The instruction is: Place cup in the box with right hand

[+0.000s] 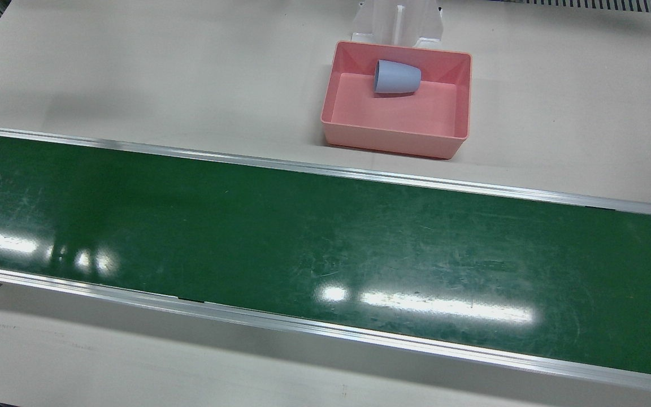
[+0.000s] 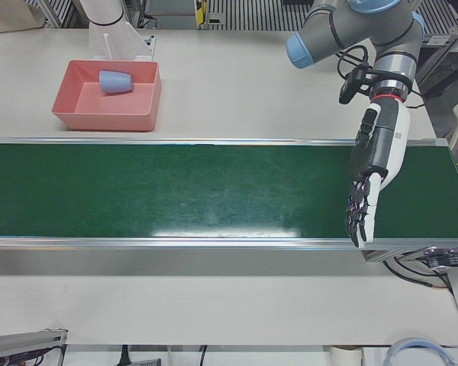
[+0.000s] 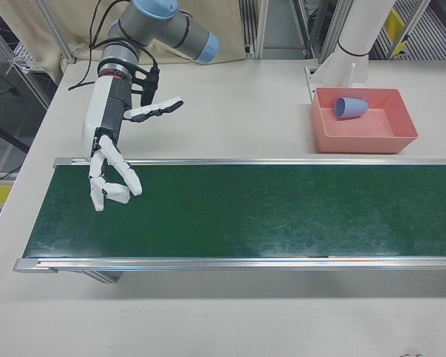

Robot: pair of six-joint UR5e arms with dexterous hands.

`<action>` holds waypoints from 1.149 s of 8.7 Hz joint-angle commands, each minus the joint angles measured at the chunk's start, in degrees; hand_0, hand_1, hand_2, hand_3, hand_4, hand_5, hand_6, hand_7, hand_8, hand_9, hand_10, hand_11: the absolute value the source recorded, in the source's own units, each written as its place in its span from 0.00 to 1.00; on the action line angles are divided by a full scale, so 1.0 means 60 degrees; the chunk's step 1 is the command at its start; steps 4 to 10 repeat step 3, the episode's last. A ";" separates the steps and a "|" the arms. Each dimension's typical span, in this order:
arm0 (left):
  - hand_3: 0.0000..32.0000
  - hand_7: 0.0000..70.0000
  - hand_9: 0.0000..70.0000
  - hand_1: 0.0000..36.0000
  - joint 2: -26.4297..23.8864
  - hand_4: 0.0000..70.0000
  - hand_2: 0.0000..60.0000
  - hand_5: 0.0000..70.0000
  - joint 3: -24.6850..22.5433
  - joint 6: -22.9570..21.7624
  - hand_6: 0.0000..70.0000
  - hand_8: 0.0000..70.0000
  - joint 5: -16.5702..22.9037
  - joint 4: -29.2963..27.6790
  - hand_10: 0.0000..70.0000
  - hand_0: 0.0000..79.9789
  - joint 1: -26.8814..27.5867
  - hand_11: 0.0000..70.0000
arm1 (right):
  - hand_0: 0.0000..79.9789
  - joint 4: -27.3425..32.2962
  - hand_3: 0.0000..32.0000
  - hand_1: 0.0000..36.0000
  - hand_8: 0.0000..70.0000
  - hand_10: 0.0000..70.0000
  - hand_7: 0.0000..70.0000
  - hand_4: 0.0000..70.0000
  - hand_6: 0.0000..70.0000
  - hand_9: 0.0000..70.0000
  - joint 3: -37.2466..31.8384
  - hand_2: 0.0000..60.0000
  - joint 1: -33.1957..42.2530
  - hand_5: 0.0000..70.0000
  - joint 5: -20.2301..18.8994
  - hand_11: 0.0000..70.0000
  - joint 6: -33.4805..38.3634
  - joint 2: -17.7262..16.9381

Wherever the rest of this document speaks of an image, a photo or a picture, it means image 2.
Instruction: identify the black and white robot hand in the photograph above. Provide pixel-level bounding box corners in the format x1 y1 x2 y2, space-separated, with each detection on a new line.
344 97 412 249

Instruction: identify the light blue plastic cup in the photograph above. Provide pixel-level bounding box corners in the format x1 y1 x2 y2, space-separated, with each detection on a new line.
98 69 134 95

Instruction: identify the white paper cup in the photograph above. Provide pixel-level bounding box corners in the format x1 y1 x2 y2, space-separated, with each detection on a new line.
327 345 364 366

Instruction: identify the pink plastic box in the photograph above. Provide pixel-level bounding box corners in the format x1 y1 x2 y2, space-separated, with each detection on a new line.
51 59 163 133

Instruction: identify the green conveyor belt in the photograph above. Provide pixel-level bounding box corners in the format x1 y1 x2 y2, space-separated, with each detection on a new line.
0 143 458 239

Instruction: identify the yellow and black tool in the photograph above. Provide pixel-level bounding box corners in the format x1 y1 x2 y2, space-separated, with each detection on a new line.
193 0 211 30

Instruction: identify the beige cloth bag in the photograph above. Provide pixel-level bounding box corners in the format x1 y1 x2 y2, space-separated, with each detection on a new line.
0 0 47 34

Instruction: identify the aluminium profile beam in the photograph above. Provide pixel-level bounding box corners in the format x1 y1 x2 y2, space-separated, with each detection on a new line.
0 328 69 366

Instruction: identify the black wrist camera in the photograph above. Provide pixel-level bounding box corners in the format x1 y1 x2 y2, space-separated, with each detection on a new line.
338 66 372 104

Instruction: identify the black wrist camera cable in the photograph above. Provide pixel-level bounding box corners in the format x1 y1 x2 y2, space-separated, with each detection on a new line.
335 44 370 77

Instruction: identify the aluminium conveyor end bracket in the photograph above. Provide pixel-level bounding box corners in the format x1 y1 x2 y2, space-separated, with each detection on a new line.
360 249 429 264

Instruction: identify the bundle of black cables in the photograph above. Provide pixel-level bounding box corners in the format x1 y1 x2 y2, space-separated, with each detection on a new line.
381 254 453 291

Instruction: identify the aluminium conveyor side rail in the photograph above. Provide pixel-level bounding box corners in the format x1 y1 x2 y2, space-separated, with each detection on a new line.
0 136 450 148
0 236 458 253

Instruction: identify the light blue coiled cable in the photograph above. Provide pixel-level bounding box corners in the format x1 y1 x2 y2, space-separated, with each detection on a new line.
383 337 446 366

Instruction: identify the white cylindrical robot pedestal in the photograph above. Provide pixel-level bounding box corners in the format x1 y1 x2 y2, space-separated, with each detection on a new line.
78 0 156 62

